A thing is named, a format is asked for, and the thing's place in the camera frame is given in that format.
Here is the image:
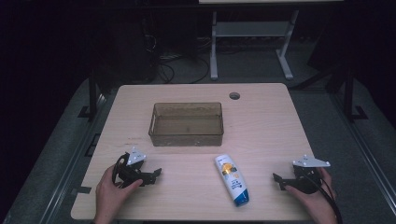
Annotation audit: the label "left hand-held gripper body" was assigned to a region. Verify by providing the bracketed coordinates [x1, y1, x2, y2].
[115, 147, 148, 189]

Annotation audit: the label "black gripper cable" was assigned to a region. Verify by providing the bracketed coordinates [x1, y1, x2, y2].
[306, 172, 344, 224]
[112, 152, 130, 189]

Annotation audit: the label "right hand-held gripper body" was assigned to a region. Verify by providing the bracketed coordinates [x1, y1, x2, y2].
[292, 154, 331, 195]

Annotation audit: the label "transparent brown plastic box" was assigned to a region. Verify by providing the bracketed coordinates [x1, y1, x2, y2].
[148, 102, 225, 147]

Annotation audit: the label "white desk frame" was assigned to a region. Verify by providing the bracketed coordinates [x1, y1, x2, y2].
[198, 0, 344, 81]

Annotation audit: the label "black floor cables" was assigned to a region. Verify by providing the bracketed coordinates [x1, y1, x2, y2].
[154, 53, 211, 85]

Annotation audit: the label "aluminium floor rail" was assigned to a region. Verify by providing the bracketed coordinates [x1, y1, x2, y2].
[39, 92, 108, 224]
[330, 92, 396, 216]

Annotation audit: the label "person's right hand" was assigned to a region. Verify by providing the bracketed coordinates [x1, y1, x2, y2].
[285, 168, 339, 224]

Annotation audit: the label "person's left hand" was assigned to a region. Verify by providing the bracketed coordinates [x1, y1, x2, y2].
[94, 165, 144, 224]

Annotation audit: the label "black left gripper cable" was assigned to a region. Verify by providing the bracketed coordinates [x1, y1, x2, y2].
[112, 152, 130, 189]

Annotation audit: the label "white blue shampoo bottle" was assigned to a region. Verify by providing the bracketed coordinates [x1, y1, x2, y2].
[214, 154, 250, 207]

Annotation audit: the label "black metal stand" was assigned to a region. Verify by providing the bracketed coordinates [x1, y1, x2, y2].
[341, 66, 369, 123]
[78, 70, 101, 121]

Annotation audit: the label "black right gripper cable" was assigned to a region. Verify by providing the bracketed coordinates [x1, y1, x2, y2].
[306, 172, 344, 224]

